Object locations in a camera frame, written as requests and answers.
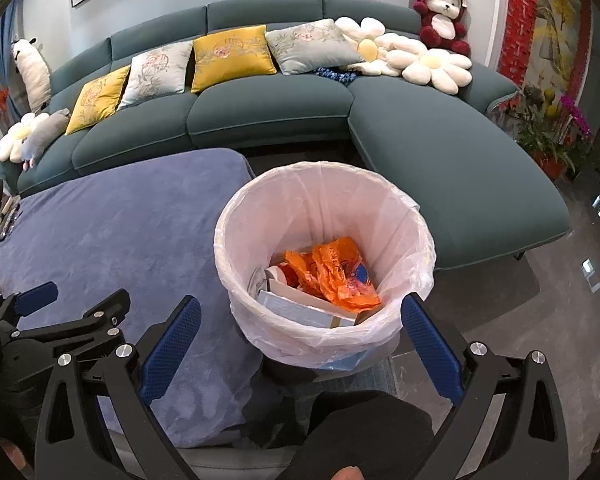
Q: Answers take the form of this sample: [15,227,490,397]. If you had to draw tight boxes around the person's dark trousers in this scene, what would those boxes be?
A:
[250,375,436,480]

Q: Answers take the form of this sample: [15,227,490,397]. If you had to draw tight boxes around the red patterned wall banner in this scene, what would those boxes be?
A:
[497,0,538,88]

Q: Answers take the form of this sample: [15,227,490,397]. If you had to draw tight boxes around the large yellow embroidered pillow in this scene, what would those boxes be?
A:
[190,25,277,94]

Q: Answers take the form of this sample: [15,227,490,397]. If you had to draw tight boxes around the teal sectional sofa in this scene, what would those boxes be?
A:
[2,0,571,268]

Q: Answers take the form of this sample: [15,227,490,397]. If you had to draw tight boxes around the large grey embroidered pillow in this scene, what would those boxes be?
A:
[265,18,363,76]

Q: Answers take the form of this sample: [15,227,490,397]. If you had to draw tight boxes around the blue beaded item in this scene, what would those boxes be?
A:
[312,66,358,85]

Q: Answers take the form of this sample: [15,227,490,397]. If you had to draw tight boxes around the orange plastic bag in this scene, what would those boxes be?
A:
[285,236,383,313]

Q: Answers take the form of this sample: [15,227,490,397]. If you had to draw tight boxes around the blue blanket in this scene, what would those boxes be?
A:
[0,147,281,448]

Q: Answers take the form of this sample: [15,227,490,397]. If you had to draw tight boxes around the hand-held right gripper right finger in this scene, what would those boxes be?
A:
[401,293,572,480]

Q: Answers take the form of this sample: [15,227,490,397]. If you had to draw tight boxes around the small grey embroidered pillow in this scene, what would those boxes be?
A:
[117,40,195,111]

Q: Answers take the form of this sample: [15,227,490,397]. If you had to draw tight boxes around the floral wall painting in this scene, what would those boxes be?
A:
[530,0,593,106]

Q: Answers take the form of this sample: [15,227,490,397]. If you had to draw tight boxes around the white plush animal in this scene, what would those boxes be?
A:
[10,37,52,113]

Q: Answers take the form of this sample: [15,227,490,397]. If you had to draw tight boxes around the light blue cardboard box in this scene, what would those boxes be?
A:
[256,290,358,328]

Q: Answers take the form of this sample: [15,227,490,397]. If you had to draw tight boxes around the grey blue floor rug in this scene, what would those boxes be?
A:
[310,355,398,396]

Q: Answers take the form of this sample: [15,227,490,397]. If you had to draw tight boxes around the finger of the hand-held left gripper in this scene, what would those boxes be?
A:
[7,289,131,350]
[0,281,60,333]

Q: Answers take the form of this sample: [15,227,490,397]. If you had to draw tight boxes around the dark table clutter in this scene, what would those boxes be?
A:
[0,195,23,241]

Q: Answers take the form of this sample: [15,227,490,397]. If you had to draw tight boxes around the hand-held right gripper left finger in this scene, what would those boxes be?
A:
[32,295,203,480]

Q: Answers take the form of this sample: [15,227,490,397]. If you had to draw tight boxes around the small yellow embroidered pillow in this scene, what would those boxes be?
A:
[65,65,131,136]

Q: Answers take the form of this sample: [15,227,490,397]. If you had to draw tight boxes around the purple orchid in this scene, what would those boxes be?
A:
[555,94,593,141]

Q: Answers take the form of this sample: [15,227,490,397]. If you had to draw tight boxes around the white lined trash bin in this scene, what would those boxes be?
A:
[214,160,438,373]

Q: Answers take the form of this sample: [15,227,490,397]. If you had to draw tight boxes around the person's left hand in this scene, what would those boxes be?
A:
[0,440,35,480]

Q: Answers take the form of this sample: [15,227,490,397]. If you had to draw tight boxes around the red and white paper cup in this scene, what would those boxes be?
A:
[264,265,301,293]

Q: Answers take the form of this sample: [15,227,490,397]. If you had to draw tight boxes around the potted green plant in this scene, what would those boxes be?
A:
[505,85,593,181]

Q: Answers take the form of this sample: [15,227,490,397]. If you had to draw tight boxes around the red plush bear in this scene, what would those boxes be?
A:
[412,0,472,57]

